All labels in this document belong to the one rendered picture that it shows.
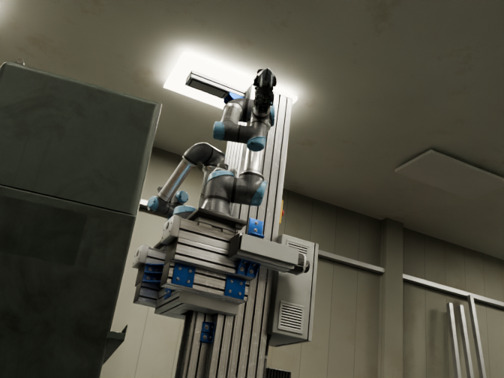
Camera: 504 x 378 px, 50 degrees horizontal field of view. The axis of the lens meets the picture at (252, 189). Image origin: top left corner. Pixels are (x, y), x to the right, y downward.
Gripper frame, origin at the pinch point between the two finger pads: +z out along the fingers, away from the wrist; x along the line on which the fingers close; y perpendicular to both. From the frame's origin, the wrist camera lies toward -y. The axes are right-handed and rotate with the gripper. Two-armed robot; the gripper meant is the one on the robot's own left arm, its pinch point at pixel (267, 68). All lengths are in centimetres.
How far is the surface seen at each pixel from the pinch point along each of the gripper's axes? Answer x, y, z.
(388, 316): -222, -14, -553
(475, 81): -215, -162, -221
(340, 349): -151, 29, -542
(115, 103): 49, 32, 22
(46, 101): 68, 35, 27
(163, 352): 69, 44, -457
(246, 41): -8, -190, -214
